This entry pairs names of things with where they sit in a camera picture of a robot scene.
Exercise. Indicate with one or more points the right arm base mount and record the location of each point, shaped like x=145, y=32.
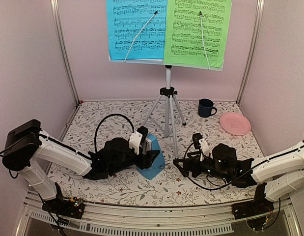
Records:
x=253, y=208

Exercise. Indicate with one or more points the light blue music stand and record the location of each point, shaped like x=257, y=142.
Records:
x=168, y=91

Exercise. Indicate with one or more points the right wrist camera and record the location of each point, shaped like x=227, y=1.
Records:
x=201, y=145

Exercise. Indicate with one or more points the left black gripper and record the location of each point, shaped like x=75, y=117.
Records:
x=146, y=160

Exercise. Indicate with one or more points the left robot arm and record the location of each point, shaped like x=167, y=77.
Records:
x=28, y=142

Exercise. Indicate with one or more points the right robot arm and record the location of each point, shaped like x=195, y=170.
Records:
x=274, y=175

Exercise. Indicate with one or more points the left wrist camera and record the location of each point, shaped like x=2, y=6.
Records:
x=137, y=140

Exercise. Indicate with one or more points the dark blue mug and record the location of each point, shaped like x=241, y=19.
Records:
x=206, y=108

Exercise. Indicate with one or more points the pink plate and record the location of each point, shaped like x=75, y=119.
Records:
x=235, y=124

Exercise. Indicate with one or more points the blue metronome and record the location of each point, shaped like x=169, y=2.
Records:
x=157, y=163

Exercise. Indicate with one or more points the green sheet music page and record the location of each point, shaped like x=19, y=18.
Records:
x=196, y=32

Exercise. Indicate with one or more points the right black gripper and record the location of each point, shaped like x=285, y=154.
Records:
x=187, y=162

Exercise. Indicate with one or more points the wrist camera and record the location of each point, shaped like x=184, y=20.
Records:
x=201, y=145
x=137, y=140

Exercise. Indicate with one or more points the front aluminium rail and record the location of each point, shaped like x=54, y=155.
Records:
x=114, y=220

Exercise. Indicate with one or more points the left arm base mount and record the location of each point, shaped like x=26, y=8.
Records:
x=73, y=208

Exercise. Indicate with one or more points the blue sheet music page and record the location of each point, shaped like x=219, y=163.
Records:
x=136, y=29

